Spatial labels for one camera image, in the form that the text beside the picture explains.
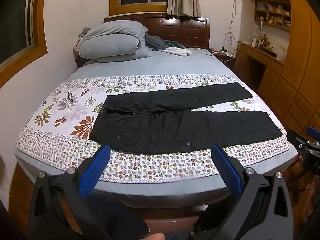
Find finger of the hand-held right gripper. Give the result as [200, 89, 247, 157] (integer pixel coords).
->
[286, 129, 310, 155]
[306, 126, 320, 141]

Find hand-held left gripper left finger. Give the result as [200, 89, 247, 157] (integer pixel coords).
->
[27, 144, 118, 240]

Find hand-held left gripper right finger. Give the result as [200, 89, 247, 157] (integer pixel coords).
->
[211, 144, 294, 240]

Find black pants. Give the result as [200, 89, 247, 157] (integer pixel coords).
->
[89, 82, 288, 155]

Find person's left leg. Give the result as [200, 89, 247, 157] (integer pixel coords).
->
[82, 194, 165, 240]

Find floral quilted blanket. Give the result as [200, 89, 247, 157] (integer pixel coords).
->
[15, 73, 299, 183]

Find wooden wardrobe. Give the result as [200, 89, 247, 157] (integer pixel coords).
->
[242, 0, 320, 136]

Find black keyboard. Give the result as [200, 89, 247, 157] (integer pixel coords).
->
[259, 46, 277, 57]

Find wooden desk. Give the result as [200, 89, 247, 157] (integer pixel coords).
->
[234, 41, 286, 93]

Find wooden nightstand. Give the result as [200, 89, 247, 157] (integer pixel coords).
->
[212, 47, 237, 71]

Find small potted plant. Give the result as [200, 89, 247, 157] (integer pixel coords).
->
[259, 33, 270, 48]

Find power strip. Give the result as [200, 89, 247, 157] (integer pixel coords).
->
[212, 48, 234, 56]

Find grey pillow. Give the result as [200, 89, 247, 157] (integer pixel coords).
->
[82, 21, 148, 43]
[96, 44, 152, 63]
[79, 35, 141, 60]

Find white towel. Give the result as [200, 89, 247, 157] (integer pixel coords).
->
[159, 46, 192, 56]

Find pile of clothes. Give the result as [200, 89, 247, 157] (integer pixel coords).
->
[73, 27, 93, 53]

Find dark wooden headboard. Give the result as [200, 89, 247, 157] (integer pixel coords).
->
[104, 16, 211, 48]

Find dark grey blanket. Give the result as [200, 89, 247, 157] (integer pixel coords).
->
[143, 34, 185, 52]

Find black items on headboard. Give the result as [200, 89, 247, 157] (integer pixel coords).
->
[165, 15, 208, 22]

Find large wooden framed window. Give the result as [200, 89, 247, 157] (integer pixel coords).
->
[0, 0, 48, 87]

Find wooden wall shelf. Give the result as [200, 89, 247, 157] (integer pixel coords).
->
[253, 0, 292, 33]

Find hanging wall cables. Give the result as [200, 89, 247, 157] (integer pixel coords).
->
[223, 0, 242, 53]

